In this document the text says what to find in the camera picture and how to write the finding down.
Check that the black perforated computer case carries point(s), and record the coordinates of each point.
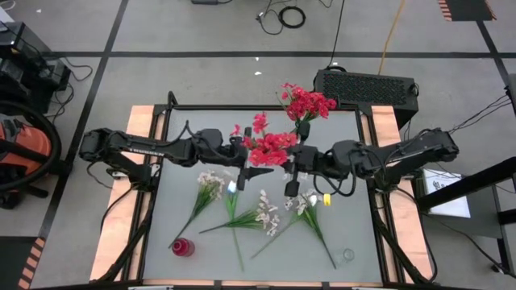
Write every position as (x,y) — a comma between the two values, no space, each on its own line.
(363,90)

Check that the black table frame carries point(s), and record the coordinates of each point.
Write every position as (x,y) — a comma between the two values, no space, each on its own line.
(262,107)

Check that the black equipment cart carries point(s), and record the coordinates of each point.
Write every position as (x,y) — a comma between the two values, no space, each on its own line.
(24,60)

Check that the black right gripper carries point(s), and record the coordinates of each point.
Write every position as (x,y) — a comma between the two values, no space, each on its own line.
(305,158)

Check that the black mat orange striped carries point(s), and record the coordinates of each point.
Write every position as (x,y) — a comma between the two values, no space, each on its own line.
(16,262)
(467,9)

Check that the white artificial flower bunch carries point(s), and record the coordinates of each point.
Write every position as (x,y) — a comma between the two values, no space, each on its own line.
(300,205)
(266,217)
(209,183)

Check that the copper coloured side board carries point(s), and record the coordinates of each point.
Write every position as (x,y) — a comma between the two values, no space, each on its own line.
(141,121)
(383,121)

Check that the white blue artificial tulip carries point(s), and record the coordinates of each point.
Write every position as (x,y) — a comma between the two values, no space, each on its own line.
(313,200)
(231,187)

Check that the red glass vase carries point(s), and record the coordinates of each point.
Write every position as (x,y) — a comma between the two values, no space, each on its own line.
(183,247)

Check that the red artificial flower bunch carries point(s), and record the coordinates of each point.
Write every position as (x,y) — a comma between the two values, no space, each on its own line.
(308,104)
(268,151)

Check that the clear glass vase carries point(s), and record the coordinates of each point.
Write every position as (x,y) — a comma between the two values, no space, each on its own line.
(348,255)
(303,131)

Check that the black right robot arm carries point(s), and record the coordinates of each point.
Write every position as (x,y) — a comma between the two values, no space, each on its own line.
(403,155)

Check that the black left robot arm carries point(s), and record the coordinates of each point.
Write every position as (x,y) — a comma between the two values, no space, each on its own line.
(133,147)

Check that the orange vacuum cleaner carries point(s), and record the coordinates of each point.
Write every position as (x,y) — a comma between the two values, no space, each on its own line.
(28,141)

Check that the white printed paper sheet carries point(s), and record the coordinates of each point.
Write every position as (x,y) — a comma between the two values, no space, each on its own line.
(447,193)

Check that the black side desk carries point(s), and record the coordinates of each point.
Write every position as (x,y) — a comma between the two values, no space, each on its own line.
(463,189)

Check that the yellow artificial tulip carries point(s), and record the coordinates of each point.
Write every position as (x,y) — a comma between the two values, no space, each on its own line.
(327,200)

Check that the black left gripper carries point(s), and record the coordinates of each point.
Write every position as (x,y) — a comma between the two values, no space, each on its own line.
(231,151)

